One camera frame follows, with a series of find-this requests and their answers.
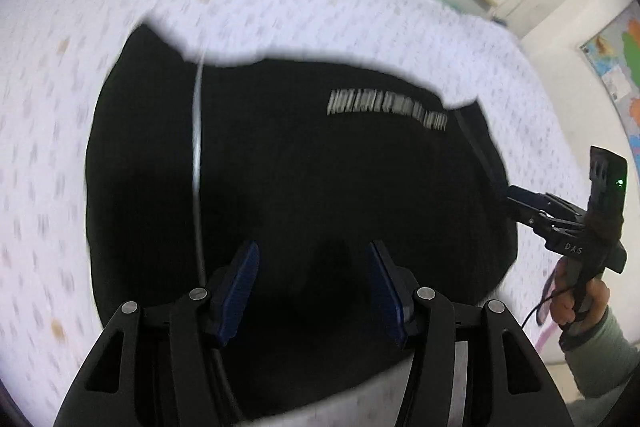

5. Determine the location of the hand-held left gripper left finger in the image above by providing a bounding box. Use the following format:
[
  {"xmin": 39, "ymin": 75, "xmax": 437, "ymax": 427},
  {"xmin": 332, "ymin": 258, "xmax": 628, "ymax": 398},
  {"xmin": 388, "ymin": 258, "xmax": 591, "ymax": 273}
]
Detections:
[{"xmin": 52, "ymin": 241, "xmax": 261, "ymax": 427}]

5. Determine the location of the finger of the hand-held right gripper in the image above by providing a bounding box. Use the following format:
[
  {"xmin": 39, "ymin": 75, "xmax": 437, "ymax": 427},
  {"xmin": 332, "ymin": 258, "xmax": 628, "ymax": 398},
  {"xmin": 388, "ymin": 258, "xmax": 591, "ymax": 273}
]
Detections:
[
  {"xmin": 508, "ymin": 203, "xmax": 557, "ymax": 239},
  {"xmin": 507, "ymin": 185, "xmax": 578, "ymax": 219}
]

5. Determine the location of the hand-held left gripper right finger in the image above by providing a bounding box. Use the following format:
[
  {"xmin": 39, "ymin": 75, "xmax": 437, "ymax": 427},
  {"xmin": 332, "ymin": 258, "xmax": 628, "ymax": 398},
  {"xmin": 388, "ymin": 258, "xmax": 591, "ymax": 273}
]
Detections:
[{"xmin": 368, "ymin": 241, "xmax": 576, "ymax": 427}]

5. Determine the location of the black hooded jacket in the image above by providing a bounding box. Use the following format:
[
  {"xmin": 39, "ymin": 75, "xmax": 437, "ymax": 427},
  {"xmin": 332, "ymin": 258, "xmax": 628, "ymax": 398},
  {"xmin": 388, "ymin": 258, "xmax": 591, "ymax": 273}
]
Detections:
[{"xmin": 85, "ymin": 23, "xmax": 519, "ymax": 423}]

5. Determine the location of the person's right forearm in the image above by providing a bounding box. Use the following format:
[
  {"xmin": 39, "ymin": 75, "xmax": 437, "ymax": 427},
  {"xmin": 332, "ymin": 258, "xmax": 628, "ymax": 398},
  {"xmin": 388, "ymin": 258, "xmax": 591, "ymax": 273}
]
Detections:
[{"xmin": 559, "ymin": 307, "xmax": 640, "ymax": 410}]

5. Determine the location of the person's right hand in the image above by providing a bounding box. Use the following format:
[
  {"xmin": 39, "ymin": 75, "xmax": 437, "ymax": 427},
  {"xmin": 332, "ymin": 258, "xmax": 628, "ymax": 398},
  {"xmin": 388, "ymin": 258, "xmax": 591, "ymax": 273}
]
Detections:
[{"xmin": 549, "ymin": 261, "xmax": 612, "ymax": 334}]

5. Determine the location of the floral white bed sheet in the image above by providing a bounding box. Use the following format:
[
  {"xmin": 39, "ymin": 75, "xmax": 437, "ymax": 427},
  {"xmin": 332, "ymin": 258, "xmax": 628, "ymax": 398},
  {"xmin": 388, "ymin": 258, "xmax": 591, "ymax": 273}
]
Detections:
[{"xmin": 0, "ymin": 0, "xmax": 603, "ymax": 410}]

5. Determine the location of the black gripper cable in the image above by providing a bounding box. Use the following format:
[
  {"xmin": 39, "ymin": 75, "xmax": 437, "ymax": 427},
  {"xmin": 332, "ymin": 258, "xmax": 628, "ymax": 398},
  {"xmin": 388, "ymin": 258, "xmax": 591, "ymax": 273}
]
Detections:
[{"xmin": 520, "ymin": 279, "xmax": 571, "ymax": 333}]

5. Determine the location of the colourful wall map poster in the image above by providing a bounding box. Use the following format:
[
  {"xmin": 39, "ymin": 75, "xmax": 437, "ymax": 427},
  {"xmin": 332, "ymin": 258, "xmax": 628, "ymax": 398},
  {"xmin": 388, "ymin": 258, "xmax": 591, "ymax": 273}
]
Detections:
[{"xmin": 580, "ymin": 19, "xmax": 640, "ymax": 144}]

